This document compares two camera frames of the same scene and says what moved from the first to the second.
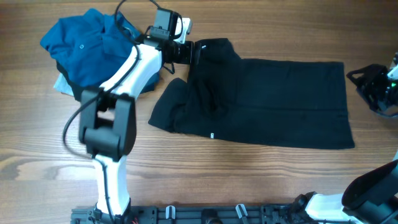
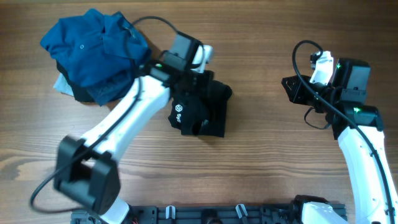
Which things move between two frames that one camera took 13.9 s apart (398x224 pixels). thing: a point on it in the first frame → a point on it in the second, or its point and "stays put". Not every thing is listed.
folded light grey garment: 63,85 stays put
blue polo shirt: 89,46 stays put
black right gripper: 373,74 → 296,94
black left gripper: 188,58 → 204,89
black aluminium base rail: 198,214 stays put
